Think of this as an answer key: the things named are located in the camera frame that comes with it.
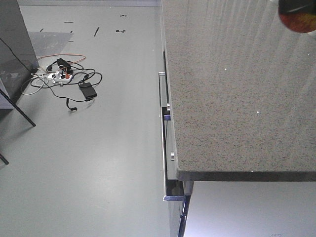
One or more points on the white power strip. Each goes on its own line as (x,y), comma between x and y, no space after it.
(59,77)

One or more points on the grey stone kitchen counter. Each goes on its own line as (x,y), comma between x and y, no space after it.
(243,98)

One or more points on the red yellow apple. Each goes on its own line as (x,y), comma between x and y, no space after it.
(299,22)

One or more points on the black tripod leg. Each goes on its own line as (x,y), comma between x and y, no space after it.
(17,108)

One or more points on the metal drawer handle rail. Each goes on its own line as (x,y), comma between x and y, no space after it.
(173,188)

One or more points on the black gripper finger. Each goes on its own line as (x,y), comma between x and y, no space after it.
(297,6)

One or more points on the grey cabinet panel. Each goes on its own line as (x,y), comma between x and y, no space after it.
(17,57)

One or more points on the black power adapter brick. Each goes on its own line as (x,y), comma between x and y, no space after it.
(88,90)

